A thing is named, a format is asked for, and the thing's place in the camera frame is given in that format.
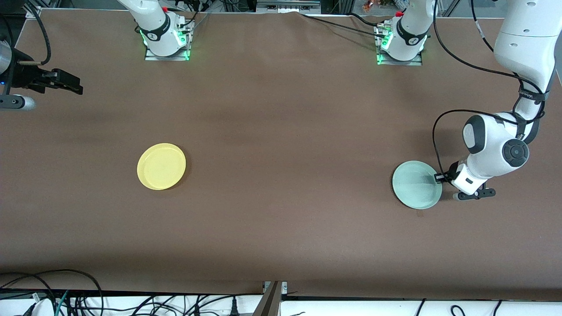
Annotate pale green round plate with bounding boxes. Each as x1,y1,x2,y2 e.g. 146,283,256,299
392,161,443,210

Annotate metal base mounting plate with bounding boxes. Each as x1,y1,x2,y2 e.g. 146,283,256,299
145,20,195,61
375,24,423,66

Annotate yellow round plate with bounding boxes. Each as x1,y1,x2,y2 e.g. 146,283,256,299
137,143,187,190

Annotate white shelf board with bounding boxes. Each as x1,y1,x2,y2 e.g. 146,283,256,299
0,292,562,316

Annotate brown table cover sheet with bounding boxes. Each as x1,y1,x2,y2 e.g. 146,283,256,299
0,9,562,299

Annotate small orange objects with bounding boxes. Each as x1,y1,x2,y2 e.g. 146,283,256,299
362,0,396,11

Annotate aluminium beam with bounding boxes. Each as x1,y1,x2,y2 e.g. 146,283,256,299
252,281,288,316

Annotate grey metal box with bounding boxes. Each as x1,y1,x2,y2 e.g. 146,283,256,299
256,0,321,13

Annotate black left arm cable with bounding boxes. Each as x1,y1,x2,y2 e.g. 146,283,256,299
432,0,548,176

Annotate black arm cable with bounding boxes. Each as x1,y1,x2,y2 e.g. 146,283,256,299
432,0,548,176
18,0,52,65

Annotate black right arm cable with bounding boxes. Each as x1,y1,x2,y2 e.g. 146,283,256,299
18,0,52,65

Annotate plain black velcro strap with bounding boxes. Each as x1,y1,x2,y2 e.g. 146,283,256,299
514,113,528,140

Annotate black printed velcro strap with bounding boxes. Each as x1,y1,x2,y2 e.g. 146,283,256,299
518,88,549,103

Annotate black cable with white marks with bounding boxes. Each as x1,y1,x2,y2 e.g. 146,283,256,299
471,0,496,52

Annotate short black base cable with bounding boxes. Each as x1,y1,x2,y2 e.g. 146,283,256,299
347,13,385,28

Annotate long black base cable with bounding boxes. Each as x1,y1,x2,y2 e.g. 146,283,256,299
301,13,387,39

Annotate small looped black cable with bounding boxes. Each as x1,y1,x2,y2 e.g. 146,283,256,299
0,274,57,316

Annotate large looped black cable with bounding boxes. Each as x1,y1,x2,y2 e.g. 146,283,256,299
0,269,104,316

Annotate green cable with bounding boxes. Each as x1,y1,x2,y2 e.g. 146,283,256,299
55,290,70,316

